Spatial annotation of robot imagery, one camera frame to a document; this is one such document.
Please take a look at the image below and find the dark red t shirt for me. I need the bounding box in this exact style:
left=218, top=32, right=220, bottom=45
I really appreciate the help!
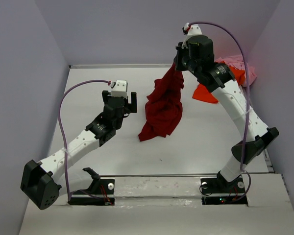
left=138, top=63, right=184, bottom=141

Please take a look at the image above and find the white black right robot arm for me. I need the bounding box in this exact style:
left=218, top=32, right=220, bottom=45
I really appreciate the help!
left=174, top=35, right=279, bottom=192

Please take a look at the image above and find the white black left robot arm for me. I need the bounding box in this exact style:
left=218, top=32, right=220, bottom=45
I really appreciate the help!
left=20, top=91, right=137, bottom=210

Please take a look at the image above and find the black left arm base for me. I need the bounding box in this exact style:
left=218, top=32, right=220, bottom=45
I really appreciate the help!
left=68, top=167, right=115, bottom=206

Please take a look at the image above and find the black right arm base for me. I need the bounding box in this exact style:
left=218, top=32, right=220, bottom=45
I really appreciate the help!
left=199, top=176, right=248, bottom=206

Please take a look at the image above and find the pink t shirt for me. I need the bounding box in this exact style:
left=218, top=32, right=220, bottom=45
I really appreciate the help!
left=215, top=55, right=257, bottom=87

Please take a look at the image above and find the orange t shirt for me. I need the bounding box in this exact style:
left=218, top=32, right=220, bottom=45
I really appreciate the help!
left=192, top=66, right=246, bottom=104

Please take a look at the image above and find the white front board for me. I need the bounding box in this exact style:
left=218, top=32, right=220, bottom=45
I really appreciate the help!
left=20, top=174, right=294, bottom=235

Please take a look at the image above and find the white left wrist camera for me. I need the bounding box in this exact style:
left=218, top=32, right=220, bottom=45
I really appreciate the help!
left=111, top=80, right=128, bottom=99

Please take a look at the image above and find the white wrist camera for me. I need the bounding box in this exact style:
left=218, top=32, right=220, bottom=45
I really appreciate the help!
left=181, top=23, right=202, bottom=49
left=111, top=80, right=128, bottom=99

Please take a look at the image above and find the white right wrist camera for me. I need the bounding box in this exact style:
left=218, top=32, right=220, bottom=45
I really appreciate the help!
left=181, top=23, right=202, bottom=49

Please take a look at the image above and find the white rail at table edge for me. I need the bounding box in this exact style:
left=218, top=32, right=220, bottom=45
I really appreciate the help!
left=69, top=64, right=171, bottom=69

